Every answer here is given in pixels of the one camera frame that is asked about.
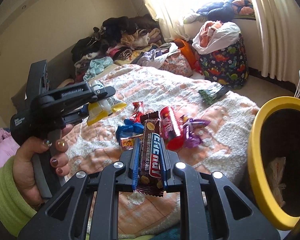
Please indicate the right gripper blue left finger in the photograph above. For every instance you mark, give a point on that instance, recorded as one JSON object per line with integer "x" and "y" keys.
{"x": 135, "y": 163}

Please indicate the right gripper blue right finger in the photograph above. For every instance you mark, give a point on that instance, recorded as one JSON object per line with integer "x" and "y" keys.
{"x": 162, "y": 166}

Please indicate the brown chocolate bar wrapper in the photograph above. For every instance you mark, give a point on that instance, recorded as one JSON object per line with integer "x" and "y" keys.
{"x": 149, "y": 181}

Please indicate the orange yellow snack wrapper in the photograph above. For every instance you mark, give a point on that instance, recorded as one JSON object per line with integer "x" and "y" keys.
{"x": 127, "y": 143}

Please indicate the purple snack wrapper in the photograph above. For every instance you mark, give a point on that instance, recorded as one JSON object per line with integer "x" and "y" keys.
{"x": 192, "y": 139}

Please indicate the blue wrapper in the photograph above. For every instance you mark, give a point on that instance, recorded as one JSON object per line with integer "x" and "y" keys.
{"x": 129, "y": 129}

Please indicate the red cylindrical snack tube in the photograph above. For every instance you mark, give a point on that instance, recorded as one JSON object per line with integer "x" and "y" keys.
{"x": 170, "y": 129}

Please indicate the yellow white chip bag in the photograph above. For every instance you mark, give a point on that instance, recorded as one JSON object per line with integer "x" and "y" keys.
{"x": 104, "y": 108}

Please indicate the red small candy wrapper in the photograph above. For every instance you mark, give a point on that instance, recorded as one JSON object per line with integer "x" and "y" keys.
{"x": 138, "y": 111}

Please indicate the green black snack packet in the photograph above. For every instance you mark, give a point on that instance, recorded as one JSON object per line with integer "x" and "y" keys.
{"x": 213, "y": 93}

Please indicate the lime green sleeve forearm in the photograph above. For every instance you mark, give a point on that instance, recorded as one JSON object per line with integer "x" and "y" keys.
{"x": 15, "y": 213}

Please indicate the yellow rim trash bin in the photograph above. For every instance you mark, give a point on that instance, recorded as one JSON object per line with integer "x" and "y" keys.
{"x": 273, "y": 143}

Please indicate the left hand painted nails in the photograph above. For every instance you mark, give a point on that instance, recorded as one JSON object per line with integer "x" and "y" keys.
{"x": 27, "y": 171}

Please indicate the light blue crumpled cloth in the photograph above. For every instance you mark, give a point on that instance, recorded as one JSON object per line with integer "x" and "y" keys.
{"x": 97, "y": 66}

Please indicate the orange white chenille blanket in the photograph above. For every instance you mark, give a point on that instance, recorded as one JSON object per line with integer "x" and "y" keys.
{"x": 224, "y": 141}

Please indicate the pile of clothes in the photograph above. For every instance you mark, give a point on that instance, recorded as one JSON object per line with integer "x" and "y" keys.
{"x": 123, "y": 39}

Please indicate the floral pink bag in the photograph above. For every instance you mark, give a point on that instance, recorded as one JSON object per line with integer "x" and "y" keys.
{"x": 177, "y": 63}

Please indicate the dinosaur print laundry basket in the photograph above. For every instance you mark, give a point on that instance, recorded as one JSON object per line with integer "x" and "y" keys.
{"x": 227, "y": 66}

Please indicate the orange bag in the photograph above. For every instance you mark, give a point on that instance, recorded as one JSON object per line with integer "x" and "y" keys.
{"x": 186, "y": 50}

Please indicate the white bag with clothes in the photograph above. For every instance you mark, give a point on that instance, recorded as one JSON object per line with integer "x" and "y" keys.
{"x": 215, "y": 35}

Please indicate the dark jacket on sill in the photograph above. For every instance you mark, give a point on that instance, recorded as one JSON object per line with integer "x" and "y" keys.
{"x": 217, "y": 12}

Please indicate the cream curtain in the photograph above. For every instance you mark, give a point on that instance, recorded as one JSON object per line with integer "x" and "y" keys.
{"x": 277, "y": 21}

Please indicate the orange patterned cloth on sill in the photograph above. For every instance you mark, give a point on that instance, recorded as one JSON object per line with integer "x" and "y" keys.
{"x": 242, "y": 7}

